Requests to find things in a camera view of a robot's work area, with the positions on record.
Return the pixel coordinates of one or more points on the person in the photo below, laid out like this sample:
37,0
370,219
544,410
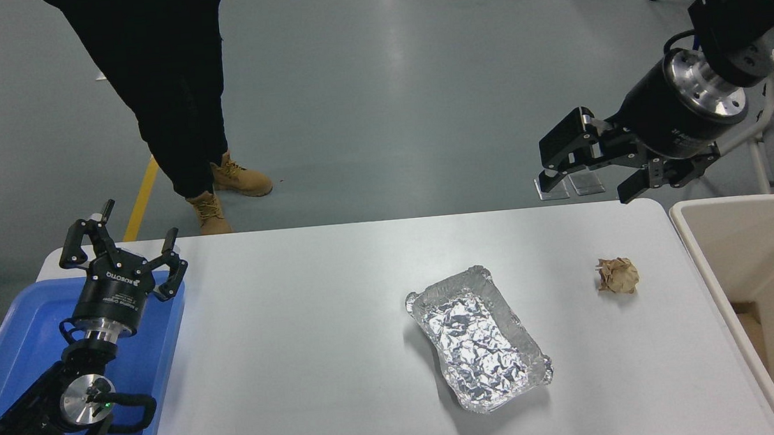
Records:
157,76

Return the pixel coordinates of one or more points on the metal floor socket plate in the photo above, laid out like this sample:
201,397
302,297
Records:
556,190
587,182

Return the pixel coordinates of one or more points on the crumpled tan paper ball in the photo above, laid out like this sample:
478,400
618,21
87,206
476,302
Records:
618,276

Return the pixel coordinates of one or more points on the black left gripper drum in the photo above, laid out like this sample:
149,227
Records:
113,292

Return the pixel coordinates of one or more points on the large pale plastic bin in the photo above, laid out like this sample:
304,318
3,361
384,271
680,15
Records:
754,248

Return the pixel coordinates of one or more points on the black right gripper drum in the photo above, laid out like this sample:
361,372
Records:
662,116

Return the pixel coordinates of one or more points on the blue plastic tray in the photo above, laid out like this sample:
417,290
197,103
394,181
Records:
25,326

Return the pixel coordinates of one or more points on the foil tray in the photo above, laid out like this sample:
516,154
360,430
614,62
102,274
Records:
478,342

